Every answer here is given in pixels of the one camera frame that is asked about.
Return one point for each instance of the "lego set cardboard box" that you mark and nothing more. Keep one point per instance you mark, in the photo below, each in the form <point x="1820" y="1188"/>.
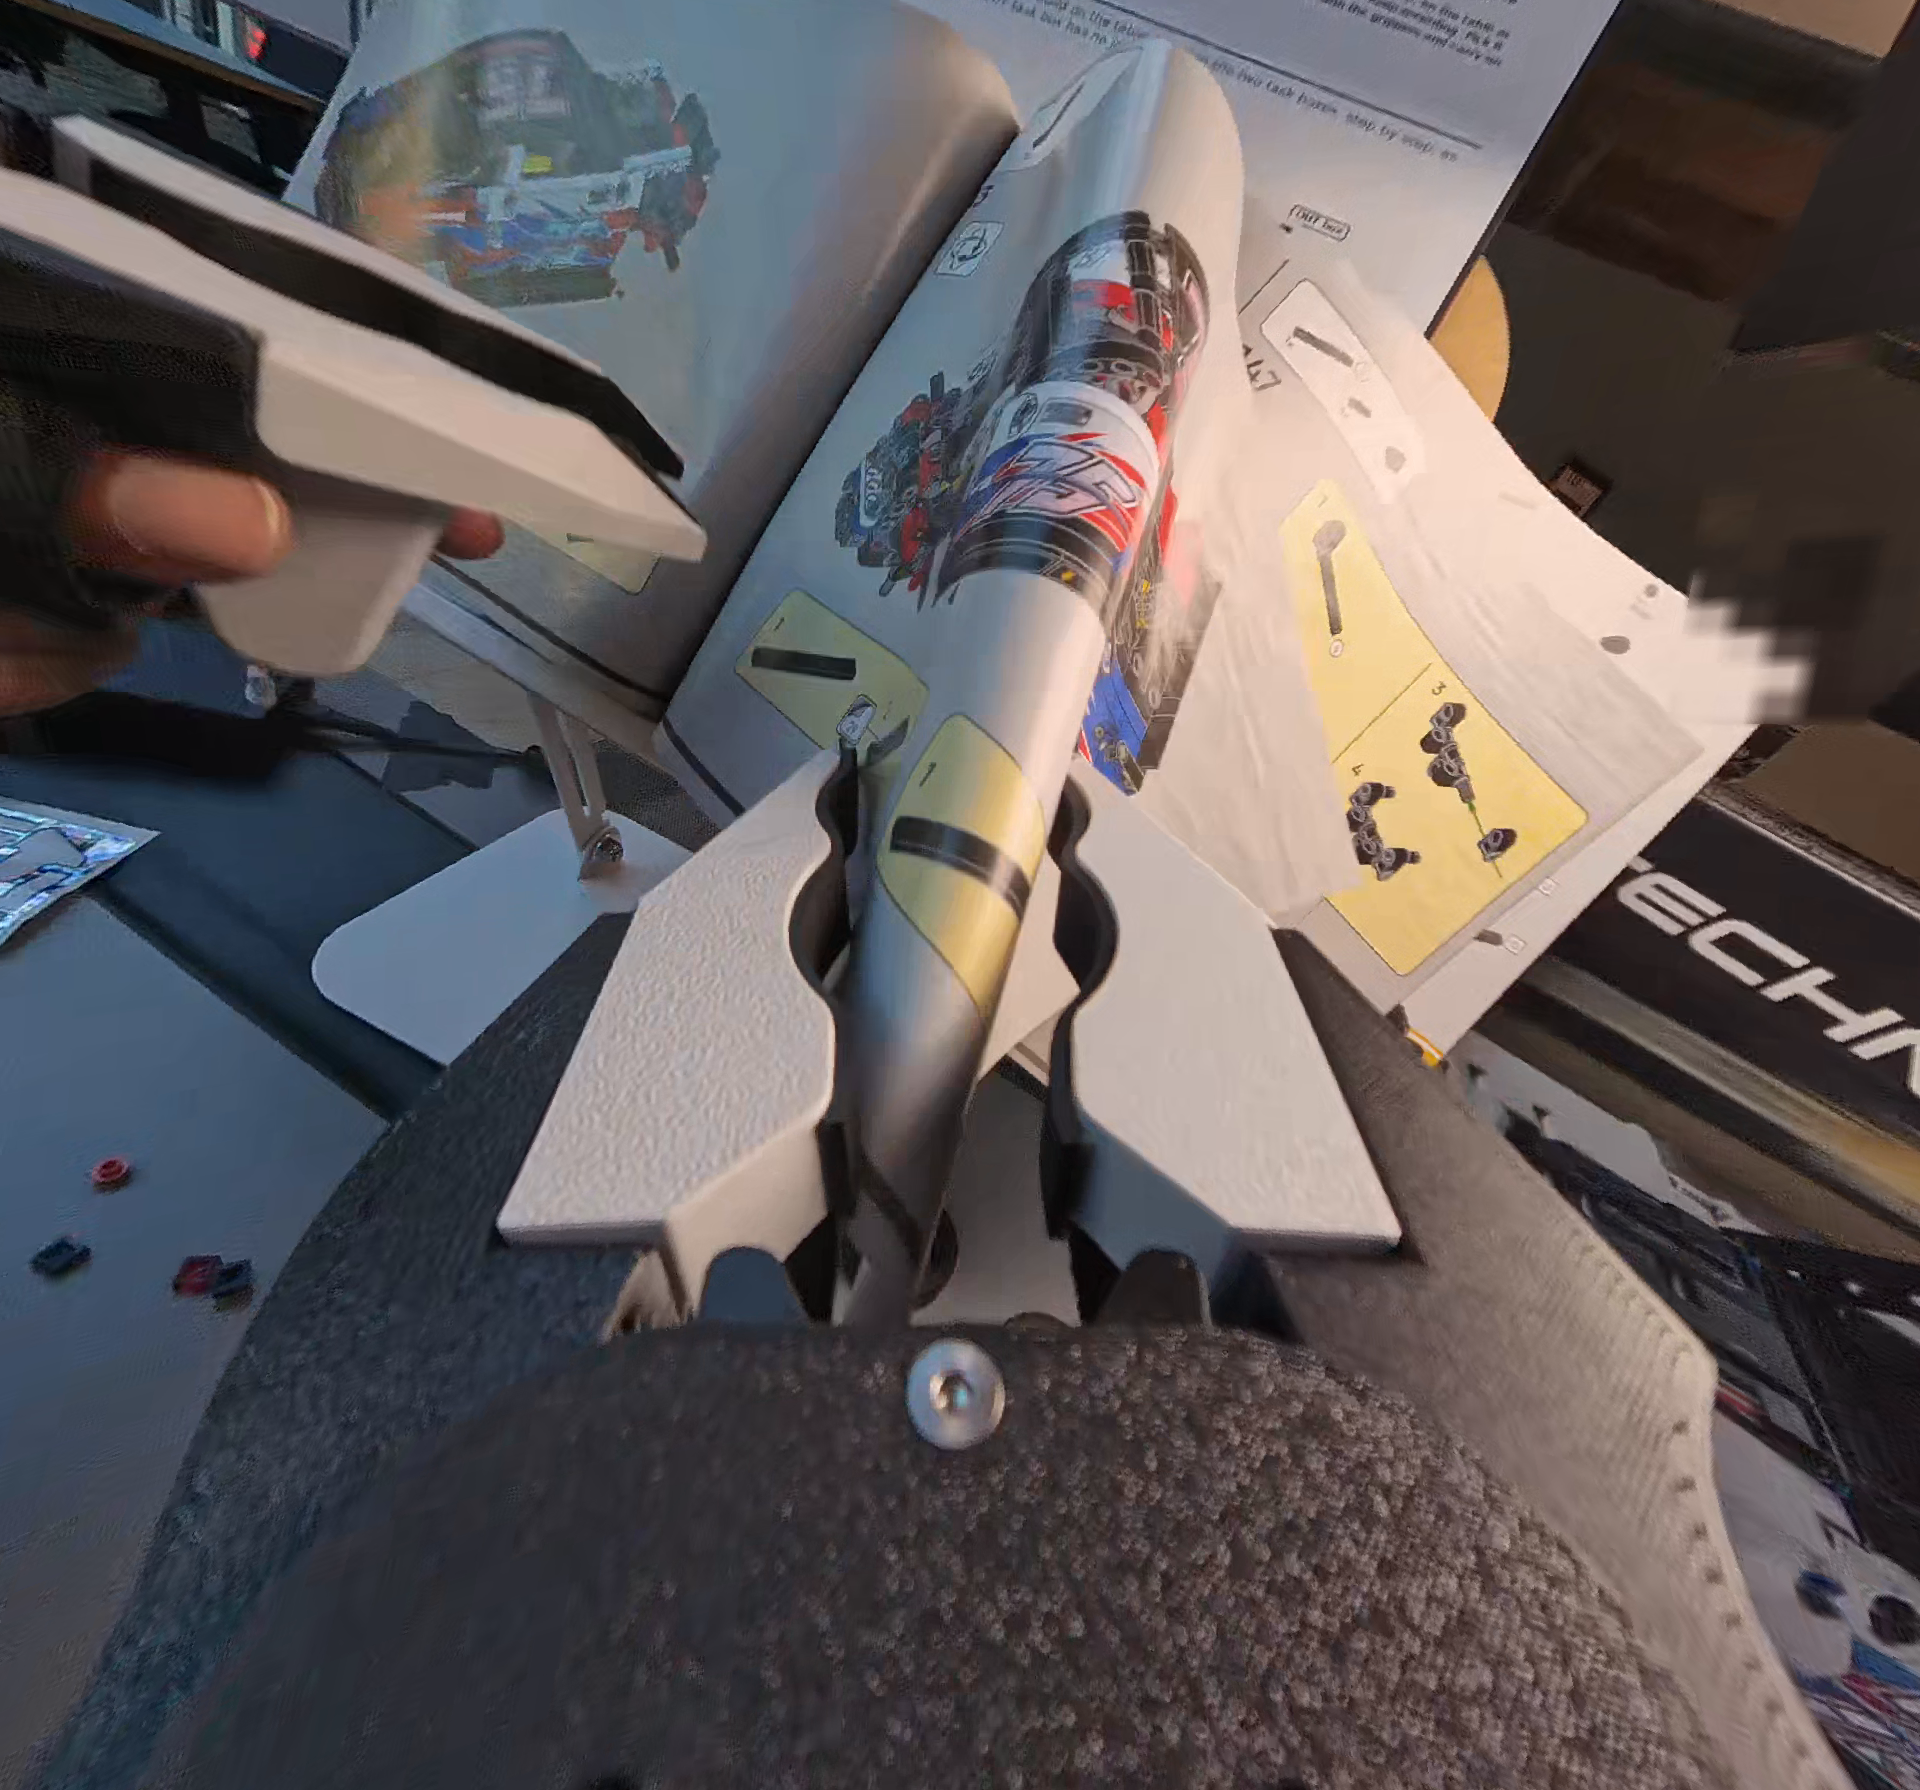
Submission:
<point x="1771" y="1072"/>

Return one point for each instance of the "person's left hand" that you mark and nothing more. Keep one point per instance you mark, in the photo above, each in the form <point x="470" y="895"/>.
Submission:
<point x="181" y="519"/>

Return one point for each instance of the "red round lego stud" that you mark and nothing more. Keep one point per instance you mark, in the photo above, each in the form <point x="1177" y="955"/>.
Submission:
<point x="108" y="1173"/>

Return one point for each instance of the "holographic sticker sheet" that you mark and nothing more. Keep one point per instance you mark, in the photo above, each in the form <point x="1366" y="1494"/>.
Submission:
<point x="52" y="861"/>

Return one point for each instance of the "red square lego piece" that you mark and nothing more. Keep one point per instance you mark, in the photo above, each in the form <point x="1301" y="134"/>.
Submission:
<point x="194" y="1275"/>

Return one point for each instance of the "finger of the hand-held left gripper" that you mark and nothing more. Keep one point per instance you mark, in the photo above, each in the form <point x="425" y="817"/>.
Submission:
<point x="226" y="179"/>
<point x="419" y="426"/>

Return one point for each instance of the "lego instruction booklet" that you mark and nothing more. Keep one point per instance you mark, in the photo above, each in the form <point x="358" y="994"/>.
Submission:
<point x="839" y="320"/>

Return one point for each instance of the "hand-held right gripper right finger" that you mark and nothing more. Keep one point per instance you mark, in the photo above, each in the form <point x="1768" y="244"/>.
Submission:
<point x="1246" y="1072"/>

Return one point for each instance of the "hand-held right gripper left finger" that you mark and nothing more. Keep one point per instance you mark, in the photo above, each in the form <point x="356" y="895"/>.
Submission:
<point x="676" y="1072"/>

